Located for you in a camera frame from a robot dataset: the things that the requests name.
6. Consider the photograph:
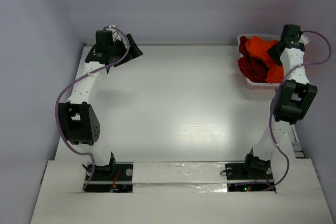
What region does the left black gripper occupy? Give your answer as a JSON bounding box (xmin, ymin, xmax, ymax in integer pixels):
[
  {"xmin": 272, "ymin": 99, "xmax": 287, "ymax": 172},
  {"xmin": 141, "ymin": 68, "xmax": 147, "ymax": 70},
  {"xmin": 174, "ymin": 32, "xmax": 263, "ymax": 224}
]
[{"xmin": 109, "ymin": 34, "xmax": 142, "ymax": 67}]

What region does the orange t shirt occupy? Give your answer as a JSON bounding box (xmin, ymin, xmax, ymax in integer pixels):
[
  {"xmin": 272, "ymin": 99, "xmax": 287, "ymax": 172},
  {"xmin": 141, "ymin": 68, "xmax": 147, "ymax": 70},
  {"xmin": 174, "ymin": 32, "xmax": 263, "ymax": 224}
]
[{"xmin": 245, "ymin": 36, "xmax": 284, "ymax": 84}]

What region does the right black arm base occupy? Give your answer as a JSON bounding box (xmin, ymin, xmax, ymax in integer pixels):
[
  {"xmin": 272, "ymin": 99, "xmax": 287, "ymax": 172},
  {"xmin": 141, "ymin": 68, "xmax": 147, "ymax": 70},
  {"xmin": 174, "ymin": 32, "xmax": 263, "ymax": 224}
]
[{"xmin": 220, "ymin": 163, "xmax": 276, "ymax": 193}]

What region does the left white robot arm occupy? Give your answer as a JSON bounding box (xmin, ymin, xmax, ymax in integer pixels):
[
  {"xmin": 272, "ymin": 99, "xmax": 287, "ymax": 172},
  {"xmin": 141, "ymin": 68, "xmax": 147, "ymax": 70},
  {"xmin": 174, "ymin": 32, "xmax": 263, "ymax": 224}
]
[{"xmin": 56, "ymin": 27, "xmax": 143, "ymax": 179}]

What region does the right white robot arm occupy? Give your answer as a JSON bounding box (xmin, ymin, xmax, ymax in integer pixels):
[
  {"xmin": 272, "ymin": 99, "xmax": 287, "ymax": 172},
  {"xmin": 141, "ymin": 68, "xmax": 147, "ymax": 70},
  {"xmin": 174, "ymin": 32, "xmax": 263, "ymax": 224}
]
[{"xmin": 241, "ymin": 24, "xmax": 318, "ymax": 178}]

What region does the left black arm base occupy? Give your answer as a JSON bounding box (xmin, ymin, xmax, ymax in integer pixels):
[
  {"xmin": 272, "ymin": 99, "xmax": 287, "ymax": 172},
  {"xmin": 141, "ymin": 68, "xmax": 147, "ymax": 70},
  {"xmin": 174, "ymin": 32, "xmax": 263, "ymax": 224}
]
[{"xmin": 84, "ymin": 163, "xmax": 133, "ymax": 193}]

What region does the dark red t shirt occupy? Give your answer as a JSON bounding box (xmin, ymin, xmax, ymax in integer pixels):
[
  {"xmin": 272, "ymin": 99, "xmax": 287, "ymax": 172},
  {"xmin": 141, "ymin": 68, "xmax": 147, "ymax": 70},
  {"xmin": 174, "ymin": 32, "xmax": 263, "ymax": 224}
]
[{"xmin": 237, "ymin": 36, "xmax": 269, "ymax": 83}]

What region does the white plastic basket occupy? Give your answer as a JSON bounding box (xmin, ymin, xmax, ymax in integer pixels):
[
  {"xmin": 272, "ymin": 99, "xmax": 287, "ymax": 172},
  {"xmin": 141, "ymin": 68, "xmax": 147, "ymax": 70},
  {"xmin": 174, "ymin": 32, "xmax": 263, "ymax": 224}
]
[{"xmin": 237, "ymin": 34, "xmax": 280, "ymax": 89}]

